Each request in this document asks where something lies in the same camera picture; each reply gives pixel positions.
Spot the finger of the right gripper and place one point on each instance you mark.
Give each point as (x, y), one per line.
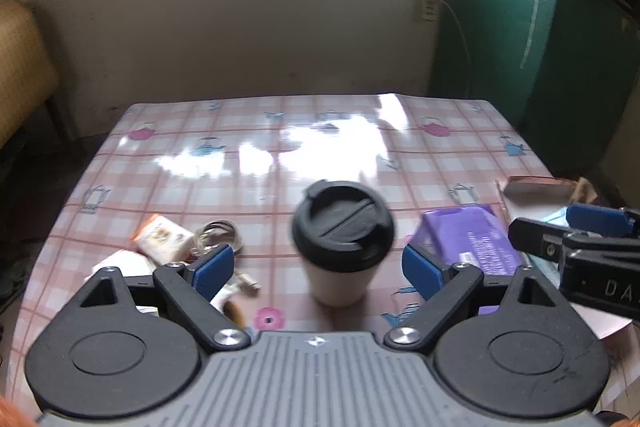
(540, 241)
(608, 222)

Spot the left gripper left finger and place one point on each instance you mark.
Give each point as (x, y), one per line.
(124, 346)

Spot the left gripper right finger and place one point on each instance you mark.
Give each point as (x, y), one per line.
(499, 347)

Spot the orange white tissue packet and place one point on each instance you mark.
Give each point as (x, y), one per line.
(163, 240)

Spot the blue face mask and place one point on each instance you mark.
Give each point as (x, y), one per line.
(557, 218)

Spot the open cardboard box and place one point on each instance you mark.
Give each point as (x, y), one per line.
(535, 197)

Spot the purple wet wipes pack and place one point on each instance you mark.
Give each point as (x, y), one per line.
(447, 236)

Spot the white paper scraps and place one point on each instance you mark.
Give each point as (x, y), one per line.
(131, 264)

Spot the green door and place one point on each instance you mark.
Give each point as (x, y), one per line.
(560, 71)

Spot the white cup black lid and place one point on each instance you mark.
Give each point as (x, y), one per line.
(342, 231)

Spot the pink checked tablecloth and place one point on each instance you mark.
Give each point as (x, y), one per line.
(249, 161)

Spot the woven yellow sofa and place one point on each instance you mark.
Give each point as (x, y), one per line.
(27, 75)

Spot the wall power socket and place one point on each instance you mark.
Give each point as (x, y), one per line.
(428, 10)

